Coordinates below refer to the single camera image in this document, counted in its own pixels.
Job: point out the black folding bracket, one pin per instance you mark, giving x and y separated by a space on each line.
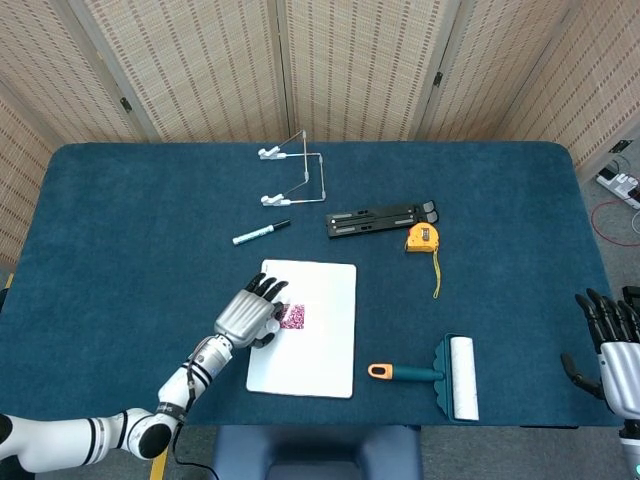
375 221

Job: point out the yellow tape measure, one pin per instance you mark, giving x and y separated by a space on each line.
422 237

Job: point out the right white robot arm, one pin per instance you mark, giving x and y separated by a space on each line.
630 452

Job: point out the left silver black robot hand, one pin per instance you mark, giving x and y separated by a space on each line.
245 315

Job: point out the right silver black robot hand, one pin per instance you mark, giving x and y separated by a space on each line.
617 367

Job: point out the white marker with black cap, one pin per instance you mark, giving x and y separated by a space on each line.
255 233

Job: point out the blue table cloth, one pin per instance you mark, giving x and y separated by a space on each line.
125 200

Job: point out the teal lint roller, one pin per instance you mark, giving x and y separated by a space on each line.
462 380

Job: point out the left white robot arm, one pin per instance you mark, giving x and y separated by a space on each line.
75 440

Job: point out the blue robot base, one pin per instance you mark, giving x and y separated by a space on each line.
320 452

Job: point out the white power strip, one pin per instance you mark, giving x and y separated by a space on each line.
620 185

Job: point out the white drawing board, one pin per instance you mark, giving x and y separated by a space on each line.
325 360

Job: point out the woven bamboo folding screen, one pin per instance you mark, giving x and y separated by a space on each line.
200 65

